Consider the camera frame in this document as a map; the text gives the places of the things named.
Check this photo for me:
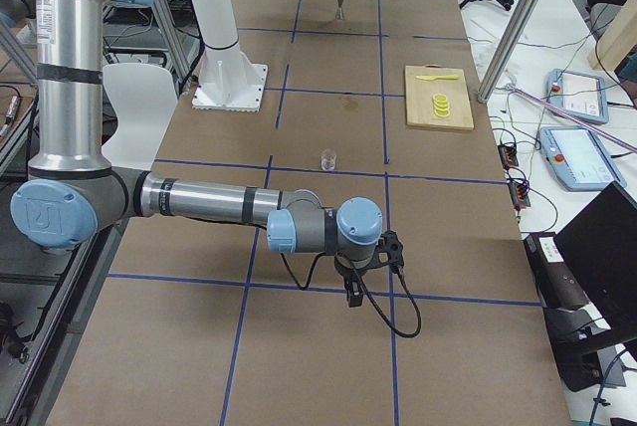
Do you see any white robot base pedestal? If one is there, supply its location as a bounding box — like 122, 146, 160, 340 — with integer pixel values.
191, 0, 268, 112

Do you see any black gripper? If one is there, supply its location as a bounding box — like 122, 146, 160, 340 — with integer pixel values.
334, 256, 367, 308

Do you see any yellow plastic knife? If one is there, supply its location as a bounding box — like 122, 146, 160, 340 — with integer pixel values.
415, 74, 460, 82

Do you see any long metal rod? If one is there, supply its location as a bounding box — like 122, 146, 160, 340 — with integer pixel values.
505, 84, 637, 154

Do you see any black braided right cable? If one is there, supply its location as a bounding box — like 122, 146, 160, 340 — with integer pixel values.
278, 246, 423, 339

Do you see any blue teach pendant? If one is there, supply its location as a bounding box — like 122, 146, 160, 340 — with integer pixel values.
546, 69, 609, 125
538, 126, 627, 192

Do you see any aluminium frame post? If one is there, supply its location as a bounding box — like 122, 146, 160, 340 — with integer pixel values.
477, 0, 538, 104

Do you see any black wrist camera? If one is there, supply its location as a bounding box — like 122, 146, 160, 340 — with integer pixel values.
377, 230, 404, 275

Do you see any clear glass cup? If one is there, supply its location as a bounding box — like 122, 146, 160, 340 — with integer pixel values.
320, 149, 337, 171

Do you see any bamboo cutting board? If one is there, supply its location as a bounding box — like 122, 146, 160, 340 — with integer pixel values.
404, 66, 474, 130

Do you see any blue teach pendant near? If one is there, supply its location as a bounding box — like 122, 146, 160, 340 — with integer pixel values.
538, 126, 627, 192

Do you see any blue teach pendant far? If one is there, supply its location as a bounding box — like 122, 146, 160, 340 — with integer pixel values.
546, 69, 609, 125

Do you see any black computer monitor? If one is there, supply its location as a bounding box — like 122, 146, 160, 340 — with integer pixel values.
554, 182, 636, 326

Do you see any steel double jigger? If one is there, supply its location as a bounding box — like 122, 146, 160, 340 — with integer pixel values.
335, 0, 344, 20

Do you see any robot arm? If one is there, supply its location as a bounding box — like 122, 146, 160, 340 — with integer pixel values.
10, 0, 383, 307

